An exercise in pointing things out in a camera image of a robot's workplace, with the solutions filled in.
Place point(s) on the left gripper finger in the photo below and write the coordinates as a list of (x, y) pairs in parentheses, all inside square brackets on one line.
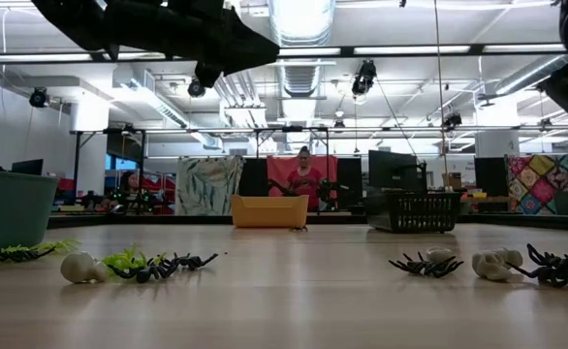
[(250, 48), (209, 75)]

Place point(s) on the black plastic spider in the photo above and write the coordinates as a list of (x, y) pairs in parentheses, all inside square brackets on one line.
[(298, 228), (192, 262), (17, 256), (143, 274), (427, 268), (555, 274)]

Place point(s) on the white plastic skull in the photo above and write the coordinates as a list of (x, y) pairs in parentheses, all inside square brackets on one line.
[(491, 265), (513, 257), (80, 268), (440, 253)]

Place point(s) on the teal plastic bin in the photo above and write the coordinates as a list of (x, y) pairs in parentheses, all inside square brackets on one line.
[(8, 213)]

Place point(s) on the black background robot arm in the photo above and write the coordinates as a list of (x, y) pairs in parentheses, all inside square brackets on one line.
[(327, 191)]

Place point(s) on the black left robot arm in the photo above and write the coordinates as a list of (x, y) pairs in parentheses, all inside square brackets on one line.
[(71, 19)]

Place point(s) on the black ceiling spotlight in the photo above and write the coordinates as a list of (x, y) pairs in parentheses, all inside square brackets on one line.
[(39, 98), (364, 77), (197, 90), (452, 120)]

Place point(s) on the colourful patchwork quilt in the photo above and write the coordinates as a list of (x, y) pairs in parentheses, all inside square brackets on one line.
[(545, 184)]

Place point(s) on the black upright panel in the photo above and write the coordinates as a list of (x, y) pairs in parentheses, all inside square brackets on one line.
[(252, 177), (349, 169)]

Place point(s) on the leaf print cloth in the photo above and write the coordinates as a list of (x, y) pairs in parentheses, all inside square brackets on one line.
[(206, 186)]

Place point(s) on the red cloth backdrop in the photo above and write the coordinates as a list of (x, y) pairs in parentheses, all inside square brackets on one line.
[(276, 169)]

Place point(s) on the blue lit screen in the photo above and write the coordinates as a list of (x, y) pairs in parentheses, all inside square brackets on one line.
[(119, 164)]

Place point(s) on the seated person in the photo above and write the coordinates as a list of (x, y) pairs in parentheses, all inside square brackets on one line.
[(130, 183)]

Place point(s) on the standing person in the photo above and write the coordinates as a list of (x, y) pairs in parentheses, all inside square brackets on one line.
[(306, 181)]

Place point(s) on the brown cardboard box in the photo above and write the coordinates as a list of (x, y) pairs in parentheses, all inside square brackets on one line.
[(453, 181)]

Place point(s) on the yellow plastic bin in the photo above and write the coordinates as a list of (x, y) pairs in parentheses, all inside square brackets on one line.
[(269, 213)]

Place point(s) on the black overhead light bar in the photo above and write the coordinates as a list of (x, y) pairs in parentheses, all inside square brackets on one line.
[(410, 50)]

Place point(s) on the black mesh basket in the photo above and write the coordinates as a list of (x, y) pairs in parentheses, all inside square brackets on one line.
[(424, 213)]

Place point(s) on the silver ventilation duct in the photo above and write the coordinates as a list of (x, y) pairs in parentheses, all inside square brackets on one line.
[(308, 19)]

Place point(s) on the black aluminium table frame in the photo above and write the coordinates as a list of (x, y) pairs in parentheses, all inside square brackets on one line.
[(192, 219)]

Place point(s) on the black metal frame rack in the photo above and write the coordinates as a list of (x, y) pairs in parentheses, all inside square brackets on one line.
[(77, 165)]

